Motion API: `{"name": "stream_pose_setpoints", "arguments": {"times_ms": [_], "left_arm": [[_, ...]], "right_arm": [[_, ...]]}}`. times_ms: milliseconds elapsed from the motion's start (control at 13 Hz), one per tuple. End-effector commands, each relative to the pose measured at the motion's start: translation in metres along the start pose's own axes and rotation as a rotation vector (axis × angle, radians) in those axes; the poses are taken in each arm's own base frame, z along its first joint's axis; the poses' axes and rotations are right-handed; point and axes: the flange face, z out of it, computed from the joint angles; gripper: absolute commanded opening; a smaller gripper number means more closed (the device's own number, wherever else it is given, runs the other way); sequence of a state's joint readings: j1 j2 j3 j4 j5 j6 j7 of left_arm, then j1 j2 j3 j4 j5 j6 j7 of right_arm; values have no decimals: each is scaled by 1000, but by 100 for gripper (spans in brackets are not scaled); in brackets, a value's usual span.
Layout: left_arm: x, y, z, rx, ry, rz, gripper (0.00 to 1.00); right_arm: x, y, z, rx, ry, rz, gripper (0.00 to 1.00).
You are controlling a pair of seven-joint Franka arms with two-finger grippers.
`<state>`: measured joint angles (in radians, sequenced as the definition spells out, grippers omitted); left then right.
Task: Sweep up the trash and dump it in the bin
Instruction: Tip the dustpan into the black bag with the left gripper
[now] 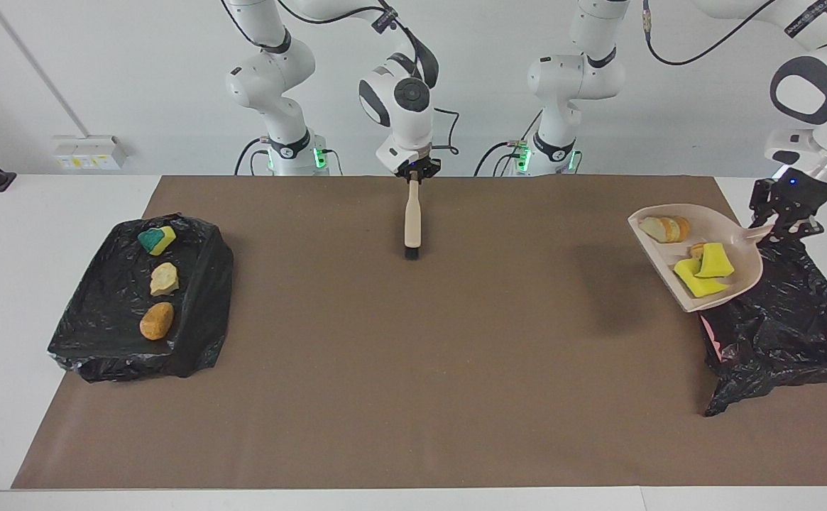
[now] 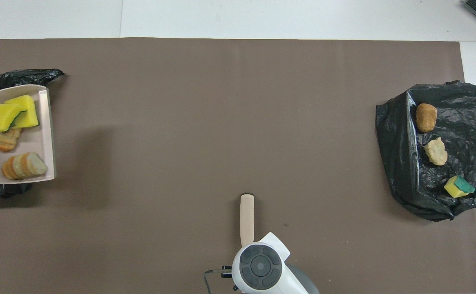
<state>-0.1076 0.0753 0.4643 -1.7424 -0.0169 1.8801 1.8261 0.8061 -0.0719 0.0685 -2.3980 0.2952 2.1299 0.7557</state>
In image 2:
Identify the black bagged bin showing pink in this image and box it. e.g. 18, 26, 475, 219
0, 69, 65, 202

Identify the yellow sponge with green pad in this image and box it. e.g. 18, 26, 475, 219
444, 175, 476, 198

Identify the beige hand brush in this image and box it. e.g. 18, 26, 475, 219
240, 194, 255, 248

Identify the brown paper table mat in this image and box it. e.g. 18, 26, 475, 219
0, 38, 476, 294

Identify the black bagged bin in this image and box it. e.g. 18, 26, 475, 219
375, 80, 476, 222

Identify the striped orange croissant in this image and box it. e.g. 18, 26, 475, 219
2, 152, 49, 180
0, 127, 22, 152

